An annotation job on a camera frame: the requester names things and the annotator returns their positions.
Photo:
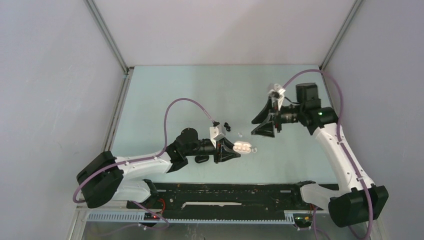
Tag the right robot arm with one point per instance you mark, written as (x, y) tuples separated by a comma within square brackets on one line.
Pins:
[(358, 199)]

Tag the aluminium frame rail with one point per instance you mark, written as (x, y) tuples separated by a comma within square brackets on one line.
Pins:
[(208, 210)]

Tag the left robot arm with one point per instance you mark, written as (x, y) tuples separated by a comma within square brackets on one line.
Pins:
[(111, 178)]

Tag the white oval charging case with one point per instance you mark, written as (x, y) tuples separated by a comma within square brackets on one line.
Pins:
[(242, 147)]

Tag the black oval charging case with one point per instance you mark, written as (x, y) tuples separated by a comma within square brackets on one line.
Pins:
[(201, 159)]

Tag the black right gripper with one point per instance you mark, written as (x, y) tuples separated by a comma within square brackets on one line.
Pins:
[(266, 129)]

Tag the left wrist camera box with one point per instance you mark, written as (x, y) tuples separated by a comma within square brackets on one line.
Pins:
[(216, 132)]

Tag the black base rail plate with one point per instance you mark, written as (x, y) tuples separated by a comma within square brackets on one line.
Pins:
[(218, 193)]

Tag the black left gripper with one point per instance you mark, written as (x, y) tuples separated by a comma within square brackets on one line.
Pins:
[(223, 156)]

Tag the white cable duct strip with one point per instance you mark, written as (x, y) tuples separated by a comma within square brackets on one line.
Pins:
[(145, 217)]

